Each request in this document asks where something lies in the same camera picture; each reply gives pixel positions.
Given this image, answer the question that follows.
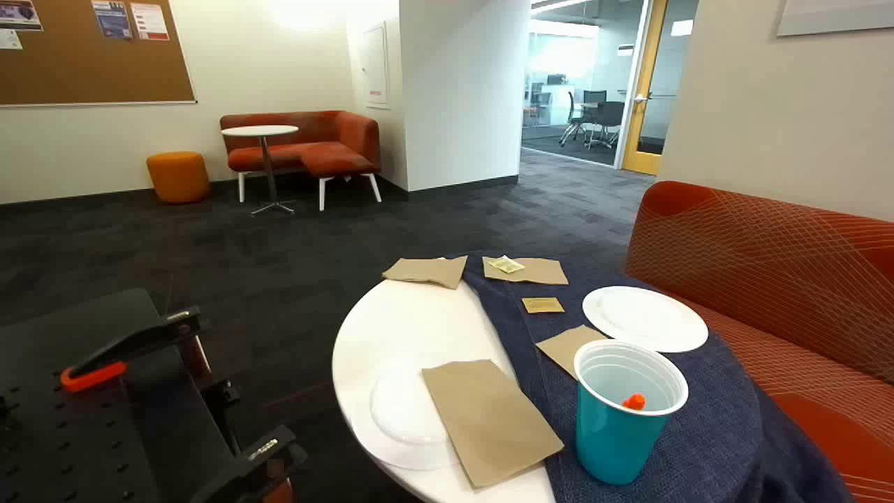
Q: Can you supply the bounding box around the teal plastic cup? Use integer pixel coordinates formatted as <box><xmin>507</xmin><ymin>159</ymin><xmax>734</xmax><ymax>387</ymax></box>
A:
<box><xmin>570</xmin><ymin>339</ymin><xmax>692</xmax><ymax>489</ymax></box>

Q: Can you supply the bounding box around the small white packet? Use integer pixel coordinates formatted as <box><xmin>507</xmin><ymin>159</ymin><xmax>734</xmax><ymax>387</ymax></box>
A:
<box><xmin>486</xmin><ymin>254</ymin><xmax>529</xmax><ymax>279</ymax></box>

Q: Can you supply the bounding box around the small tan paper card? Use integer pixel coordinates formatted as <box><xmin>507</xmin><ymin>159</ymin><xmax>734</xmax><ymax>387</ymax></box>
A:
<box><xmin>521</xmin><ymin>294</ymin><xmax>567</xmax><ymax>318</ymax></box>

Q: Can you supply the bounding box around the red lounge sofa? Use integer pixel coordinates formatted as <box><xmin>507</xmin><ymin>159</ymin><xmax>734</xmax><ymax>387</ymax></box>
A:
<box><xmin>218</xmin><ymin>110</ymin><xmax>387</xmax><ymax>215</ymax></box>

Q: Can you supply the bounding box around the white plate left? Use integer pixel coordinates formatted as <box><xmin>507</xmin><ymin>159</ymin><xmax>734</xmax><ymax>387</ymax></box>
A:
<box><xmin>366</xmin><ymin>359</ymin><xmax>454</xmax><ymax>447</ymax></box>

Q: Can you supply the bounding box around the large brown paper napkin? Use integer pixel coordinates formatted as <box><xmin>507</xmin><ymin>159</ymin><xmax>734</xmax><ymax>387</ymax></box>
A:
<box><xmin>419</xmin><ymin>359</ymin><xmax>567</xmax><ymax>493</ymax></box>

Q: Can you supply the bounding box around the black office chair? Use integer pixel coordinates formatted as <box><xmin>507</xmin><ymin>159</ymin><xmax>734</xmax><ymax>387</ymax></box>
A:
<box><xmin>563</xmin><ymin>88</ymin><xmax>625</xmax><ymax>158</ymax></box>

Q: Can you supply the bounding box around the white paper plate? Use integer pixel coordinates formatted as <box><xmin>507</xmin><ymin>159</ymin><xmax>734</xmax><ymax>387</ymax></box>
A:
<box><xmin>582</xmin><ymin>283</ymin><xmax>712</xmax><ymax>355</ymax></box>

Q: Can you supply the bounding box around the small round white table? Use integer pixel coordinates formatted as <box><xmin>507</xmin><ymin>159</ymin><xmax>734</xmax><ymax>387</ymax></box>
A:
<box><xmin>220</xmin><ymin>123</ymin><xmax>303</xmax><ymax>219</ymax></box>

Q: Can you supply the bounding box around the orange round ottoman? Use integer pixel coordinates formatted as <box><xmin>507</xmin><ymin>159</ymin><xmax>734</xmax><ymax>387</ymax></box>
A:
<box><xmin>146</xmin><ymin>151</ymin><xmax>213</xmax><ymax>206</ymax></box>

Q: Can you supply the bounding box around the blue denim cloth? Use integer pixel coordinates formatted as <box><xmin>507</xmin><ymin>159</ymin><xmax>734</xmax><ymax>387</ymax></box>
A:
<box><xmin>462</xmin><ymin>248</ymin><xmax>855</xmax><ymax>503</ymax></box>

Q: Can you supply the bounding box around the orange patterned sofa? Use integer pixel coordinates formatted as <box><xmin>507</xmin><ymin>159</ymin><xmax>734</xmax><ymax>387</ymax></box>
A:
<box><xmin>625</xmin><ymin>178</ymin><xmax>894</xmax><ymax>503</ymax></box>

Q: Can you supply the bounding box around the white and red poster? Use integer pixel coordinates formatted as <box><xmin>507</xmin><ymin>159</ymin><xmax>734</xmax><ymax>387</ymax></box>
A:
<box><xmin>128</xmin><ymin>0</ymin><xmax>173</xmax><ymax>46</ymax></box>

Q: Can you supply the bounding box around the blue poster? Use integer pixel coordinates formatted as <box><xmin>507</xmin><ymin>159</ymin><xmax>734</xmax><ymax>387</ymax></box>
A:
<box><xmin>89</xmin><ymin>0</ymin><xmax>135</xmax><ymax>42</ymax></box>

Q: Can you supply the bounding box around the black robot cart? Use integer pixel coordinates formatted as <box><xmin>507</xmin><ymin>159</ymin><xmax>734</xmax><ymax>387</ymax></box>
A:
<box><xmin>0</xmin><ymin>286</ymin><xmax>310</xmax><ymax>503</ymax></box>

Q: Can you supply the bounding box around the cork notice board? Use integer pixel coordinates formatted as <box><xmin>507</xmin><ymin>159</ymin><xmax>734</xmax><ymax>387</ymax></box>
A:
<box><xmin>0</xmin><ymin>0</ymin><xmax>197</xmax><ymax>107</ymax></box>

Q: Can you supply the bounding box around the framed whiteboard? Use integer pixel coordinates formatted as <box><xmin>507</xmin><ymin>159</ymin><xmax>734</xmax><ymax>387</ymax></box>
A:
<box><xmin>771</xmin><ymin>0</ymin><xmax>894</xmax><ymax>42</ymax></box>

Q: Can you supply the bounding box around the dark photo poster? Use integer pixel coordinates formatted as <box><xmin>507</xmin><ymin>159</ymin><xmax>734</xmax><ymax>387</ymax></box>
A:
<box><xmin>0</xmin><ymin>0</ymin><xmax>44</xmax><ymax>32</ymax></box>

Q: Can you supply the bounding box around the white wall sign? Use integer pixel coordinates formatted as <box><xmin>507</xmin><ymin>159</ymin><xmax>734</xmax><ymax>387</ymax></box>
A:
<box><xmin>357</xmin><ymin>23</ymin><xmax>392</xmax><ymax>111</ymax></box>

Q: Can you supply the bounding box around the orange clamp handle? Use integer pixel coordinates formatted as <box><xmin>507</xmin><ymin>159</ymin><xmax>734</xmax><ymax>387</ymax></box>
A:
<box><xmin>60</xmin><ymin>359</ymin><xmax>131</xmax><ymax>398</ymax></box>

